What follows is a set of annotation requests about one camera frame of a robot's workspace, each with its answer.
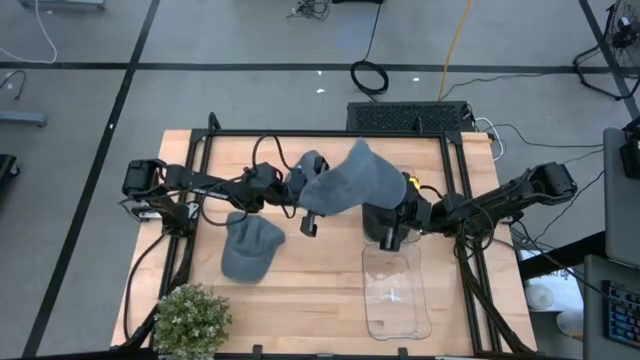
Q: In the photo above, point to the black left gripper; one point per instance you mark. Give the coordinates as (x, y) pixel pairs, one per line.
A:
(308, 225)

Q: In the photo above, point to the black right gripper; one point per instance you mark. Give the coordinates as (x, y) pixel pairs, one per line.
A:
(415, 212)

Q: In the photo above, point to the gray baseball cap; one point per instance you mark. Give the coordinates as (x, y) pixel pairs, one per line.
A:
(355, 185)
(250, 245)

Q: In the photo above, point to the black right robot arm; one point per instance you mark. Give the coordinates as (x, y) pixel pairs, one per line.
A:
(500, 200)

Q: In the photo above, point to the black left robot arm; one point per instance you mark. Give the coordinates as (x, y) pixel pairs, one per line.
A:
(200, 180)

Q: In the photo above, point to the black computer case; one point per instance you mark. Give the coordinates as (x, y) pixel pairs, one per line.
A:
(407, 116)

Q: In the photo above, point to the white paper roll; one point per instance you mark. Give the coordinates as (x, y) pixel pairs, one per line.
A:
(570, 322)
(540, 296)

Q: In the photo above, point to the black desk leg bar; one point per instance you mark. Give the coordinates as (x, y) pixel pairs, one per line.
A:
(560, 255)

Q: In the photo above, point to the small green potted plant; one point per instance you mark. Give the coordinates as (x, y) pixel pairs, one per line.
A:
(192, 322)

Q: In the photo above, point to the gray desk top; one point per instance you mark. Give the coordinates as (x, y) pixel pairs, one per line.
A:
(592, 300)
(620, 210)

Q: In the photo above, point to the black desk device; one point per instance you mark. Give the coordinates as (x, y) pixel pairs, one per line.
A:
(631, 155)

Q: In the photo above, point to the keyboard with coloured keys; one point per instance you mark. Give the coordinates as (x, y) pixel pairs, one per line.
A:
(622, 315)

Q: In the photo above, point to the black floor fan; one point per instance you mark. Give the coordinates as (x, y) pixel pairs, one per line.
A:
(621, 24)

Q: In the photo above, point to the gray furniture foot bar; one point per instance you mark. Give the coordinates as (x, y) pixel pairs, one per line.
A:
(22, 119)
(62, 4)

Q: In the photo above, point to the black furniture caster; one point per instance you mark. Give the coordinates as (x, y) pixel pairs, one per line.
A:
(7, 167)

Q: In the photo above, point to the black aluminium table frame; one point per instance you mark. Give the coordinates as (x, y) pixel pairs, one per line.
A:
(325, 133)

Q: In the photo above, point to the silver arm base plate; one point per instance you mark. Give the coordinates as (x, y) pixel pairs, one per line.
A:
(141, 211)

